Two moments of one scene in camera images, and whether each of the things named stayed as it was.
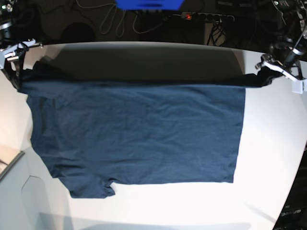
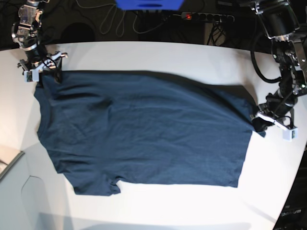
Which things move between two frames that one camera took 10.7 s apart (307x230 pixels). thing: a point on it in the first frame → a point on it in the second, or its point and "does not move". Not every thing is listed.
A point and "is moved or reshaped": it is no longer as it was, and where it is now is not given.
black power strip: [206, 17] does not move
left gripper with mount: [298, 85] → [290, 132]
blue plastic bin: [149, 5] does not move
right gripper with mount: [16, 75] → [32, 74]
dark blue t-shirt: [94, 132] is moved or reshaped
